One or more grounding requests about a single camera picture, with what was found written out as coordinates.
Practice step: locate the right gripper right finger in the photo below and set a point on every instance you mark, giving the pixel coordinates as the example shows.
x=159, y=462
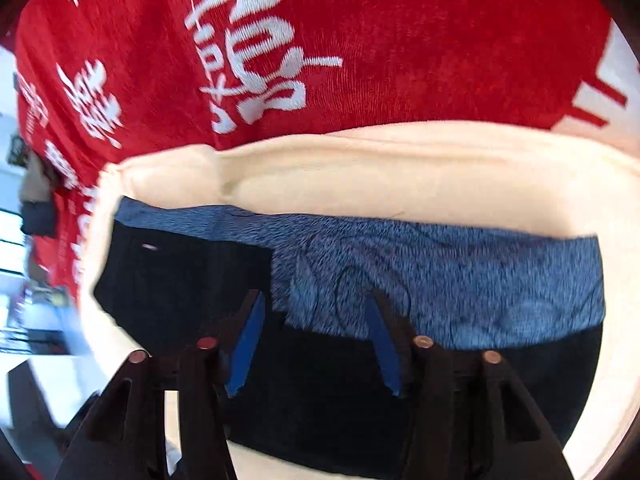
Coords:
x=472, y=416

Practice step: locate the red printed blanket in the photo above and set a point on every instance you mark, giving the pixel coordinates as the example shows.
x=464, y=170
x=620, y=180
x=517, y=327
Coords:
x=100, y=81

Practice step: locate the dark navy pants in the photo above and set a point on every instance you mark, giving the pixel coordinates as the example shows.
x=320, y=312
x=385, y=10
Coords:
x=315, y=395

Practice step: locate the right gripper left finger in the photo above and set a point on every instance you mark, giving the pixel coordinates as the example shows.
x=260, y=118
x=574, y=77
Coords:
x=123, y=434

